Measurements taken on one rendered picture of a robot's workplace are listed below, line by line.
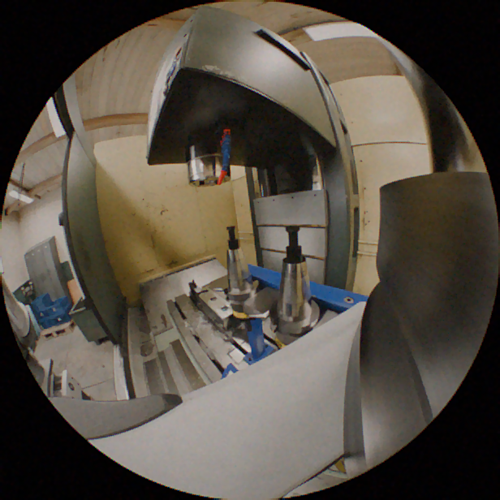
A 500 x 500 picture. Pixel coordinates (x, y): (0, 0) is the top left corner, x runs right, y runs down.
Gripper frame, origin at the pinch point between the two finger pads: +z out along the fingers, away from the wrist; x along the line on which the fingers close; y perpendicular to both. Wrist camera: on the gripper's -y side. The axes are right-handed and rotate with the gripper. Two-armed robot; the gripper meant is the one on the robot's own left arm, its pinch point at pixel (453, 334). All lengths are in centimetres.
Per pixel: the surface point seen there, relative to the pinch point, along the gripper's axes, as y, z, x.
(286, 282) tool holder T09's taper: 5.2, 7.2, -11.0
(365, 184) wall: -12, 104, -12
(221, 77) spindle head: -26.7, 9.3, -19.7
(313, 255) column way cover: 26, 64, -34
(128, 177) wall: -52, -9, -152
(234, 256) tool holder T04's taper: 4.2, 7.8, -20.9
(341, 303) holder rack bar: 9.8, 12.6, -6.1
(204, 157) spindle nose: -21, 18, -45
